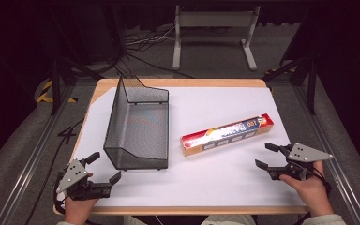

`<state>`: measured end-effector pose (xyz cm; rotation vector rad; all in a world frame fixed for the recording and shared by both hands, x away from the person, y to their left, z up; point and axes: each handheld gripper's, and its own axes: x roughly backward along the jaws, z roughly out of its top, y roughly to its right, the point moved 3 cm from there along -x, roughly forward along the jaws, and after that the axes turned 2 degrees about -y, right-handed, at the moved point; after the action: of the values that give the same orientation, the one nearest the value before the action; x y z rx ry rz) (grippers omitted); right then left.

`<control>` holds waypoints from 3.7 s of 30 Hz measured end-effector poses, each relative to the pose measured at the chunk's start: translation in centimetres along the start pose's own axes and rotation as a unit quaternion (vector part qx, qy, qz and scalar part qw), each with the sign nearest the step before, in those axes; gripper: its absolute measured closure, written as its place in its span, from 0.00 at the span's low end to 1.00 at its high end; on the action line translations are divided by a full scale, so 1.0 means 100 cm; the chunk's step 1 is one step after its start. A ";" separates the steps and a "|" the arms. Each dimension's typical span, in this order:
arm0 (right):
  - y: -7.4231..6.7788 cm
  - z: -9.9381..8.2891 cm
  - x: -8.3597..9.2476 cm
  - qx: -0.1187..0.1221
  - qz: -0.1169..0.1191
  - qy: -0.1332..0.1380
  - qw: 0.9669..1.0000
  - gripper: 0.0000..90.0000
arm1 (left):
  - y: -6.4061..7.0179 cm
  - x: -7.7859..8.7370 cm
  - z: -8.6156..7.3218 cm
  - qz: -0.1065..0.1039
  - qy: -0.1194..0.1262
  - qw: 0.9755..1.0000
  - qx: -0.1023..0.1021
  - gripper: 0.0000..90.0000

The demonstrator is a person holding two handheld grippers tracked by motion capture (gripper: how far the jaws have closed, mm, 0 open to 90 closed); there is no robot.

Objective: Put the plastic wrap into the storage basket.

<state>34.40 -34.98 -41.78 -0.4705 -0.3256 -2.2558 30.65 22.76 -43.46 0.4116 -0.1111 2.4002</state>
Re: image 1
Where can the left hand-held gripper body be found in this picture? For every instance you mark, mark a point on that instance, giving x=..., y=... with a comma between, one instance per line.
x=72, y=175

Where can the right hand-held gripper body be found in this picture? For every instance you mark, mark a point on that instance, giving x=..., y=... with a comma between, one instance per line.
x=306, y=153

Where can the person's left hand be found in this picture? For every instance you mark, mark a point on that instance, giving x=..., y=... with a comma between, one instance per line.
x=78, y=207

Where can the person's right hand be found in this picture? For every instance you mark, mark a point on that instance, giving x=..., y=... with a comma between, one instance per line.
x=309, y=190

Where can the long red foil box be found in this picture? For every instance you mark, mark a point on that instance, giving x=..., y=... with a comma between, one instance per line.
x=228, y=133

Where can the white table sheet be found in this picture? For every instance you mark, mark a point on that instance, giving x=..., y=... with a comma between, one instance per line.
x=218, y=181

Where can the person's pale trousers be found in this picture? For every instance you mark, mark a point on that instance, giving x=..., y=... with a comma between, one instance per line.
x=225, y=220

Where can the black tripod stand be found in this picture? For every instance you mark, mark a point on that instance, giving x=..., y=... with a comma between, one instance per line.
x=56, y=81
x=311, y=81

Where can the yellow black hazard tape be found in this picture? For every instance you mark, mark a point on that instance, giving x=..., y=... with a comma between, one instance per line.
x=45, y=93

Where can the grey metal stand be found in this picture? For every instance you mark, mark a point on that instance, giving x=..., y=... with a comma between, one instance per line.
x=215, y=19

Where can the aluminium rail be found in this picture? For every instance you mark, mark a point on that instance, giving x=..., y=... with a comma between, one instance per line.
x=334, y=162
x=34, y=156

